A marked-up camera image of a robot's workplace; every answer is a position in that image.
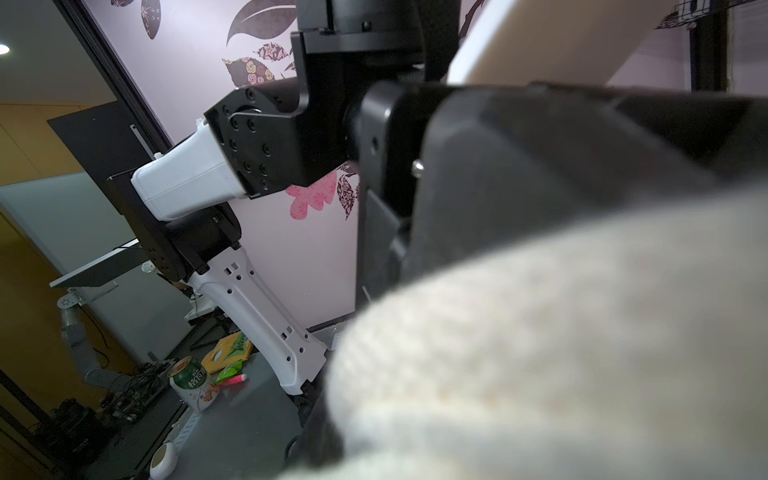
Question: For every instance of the green drink can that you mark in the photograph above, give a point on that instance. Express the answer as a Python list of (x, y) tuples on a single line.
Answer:
[(191, 381)]

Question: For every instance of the black wire wall basket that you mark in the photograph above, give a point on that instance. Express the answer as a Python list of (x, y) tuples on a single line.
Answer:
[(690, 11)]

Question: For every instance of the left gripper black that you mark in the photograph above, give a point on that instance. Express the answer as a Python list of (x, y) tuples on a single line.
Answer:
[(449, 172)]

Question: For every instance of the yellow green snack packet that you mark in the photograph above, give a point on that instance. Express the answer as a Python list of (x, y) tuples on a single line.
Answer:
[(229, 350)]

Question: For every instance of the cream canvas grocery tote bag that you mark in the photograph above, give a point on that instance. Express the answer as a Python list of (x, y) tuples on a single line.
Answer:
[(633, 346)]

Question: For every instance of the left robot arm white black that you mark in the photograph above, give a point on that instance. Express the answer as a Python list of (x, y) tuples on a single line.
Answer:
[(287, 127)]

